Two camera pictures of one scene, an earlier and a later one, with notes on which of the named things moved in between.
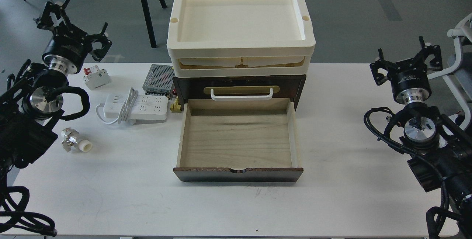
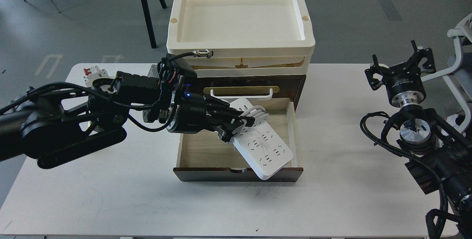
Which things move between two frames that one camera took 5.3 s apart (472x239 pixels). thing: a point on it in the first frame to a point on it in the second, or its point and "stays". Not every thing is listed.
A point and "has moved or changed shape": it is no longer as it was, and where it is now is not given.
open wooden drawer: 239,140 stays
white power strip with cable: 134,109 has moved or changed shape
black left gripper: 69,47 to 186,113
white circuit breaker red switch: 94,78 stays
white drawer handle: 255,97 stays
